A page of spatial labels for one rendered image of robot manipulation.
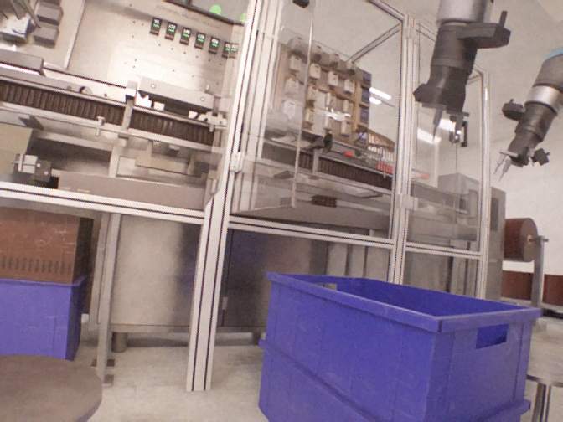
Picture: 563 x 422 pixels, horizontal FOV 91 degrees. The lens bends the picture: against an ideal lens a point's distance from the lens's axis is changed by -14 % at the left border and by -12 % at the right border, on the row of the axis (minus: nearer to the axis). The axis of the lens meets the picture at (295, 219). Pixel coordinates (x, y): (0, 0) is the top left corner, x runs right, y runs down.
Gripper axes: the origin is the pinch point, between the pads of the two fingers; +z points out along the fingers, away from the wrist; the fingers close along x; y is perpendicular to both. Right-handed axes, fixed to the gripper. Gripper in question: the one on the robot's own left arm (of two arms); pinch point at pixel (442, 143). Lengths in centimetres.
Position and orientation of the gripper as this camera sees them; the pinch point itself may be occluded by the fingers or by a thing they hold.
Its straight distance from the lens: 62.3
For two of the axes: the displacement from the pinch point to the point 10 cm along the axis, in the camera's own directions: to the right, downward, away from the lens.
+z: -1.6, 9.3, 3.3
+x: -9.2, -0.2, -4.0
